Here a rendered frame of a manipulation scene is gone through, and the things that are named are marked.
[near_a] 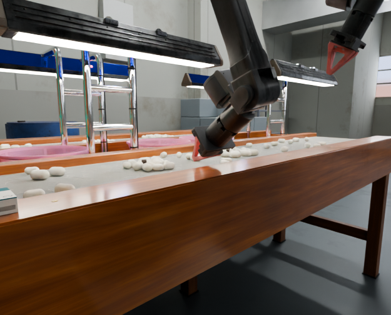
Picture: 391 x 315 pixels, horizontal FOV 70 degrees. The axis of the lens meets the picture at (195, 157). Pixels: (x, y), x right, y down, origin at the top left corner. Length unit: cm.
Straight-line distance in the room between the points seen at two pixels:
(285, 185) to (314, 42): 638
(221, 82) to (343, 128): 612
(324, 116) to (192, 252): 635
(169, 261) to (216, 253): 12
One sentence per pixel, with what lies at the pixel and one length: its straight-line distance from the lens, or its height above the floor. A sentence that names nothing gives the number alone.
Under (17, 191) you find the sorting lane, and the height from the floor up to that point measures 74.
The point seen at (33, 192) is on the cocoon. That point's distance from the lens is 53.
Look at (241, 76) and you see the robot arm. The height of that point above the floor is 95.
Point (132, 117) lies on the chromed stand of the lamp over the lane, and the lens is 97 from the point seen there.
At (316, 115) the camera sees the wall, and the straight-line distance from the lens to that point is 684.
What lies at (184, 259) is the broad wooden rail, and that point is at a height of 63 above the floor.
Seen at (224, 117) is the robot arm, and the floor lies 88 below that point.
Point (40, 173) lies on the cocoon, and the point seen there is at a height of 76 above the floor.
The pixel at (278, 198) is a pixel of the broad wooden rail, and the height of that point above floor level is 67.
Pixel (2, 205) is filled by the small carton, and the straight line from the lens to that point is 40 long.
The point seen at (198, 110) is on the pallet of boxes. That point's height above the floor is 92.
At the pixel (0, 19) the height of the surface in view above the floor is 105.
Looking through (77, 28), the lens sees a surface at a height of 107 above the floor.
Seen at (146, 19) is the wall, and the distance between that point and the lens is 400.
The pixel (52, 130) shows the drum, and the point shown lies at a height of 76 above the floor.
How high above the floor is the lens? 88
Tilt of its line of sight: 9 degrees down
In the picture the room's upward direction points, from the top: straight up
